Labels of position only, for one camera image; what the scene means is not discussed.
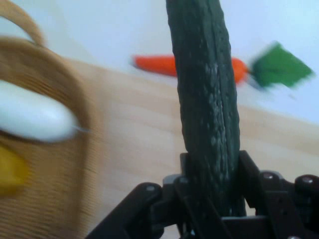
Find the wooden cutting board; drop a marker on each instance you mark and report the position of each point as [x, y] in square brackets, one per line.
[139, 124]

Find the orange toy carrot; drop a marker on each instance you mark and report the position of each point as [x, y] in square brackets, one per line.
[157, 64]

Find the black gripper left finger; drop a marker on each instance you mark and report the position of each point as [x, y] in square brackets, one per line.
[149, 204]

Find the white toy radish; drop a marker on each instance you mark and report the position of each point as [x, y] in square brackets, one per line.
[30, 112]

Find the yellow toy potato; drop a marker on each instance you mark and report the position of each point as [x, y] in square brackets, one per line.
[10, 169]

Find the woven wicker basket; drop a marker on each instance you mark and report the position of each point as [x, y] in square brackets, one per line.
[49, 186]

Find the dark green cucumber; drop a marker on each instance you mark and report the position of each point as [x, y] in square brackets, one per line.
[207, 87]

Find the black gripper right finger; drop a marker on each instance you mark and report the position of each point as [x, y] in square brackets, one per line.
[286, 204]

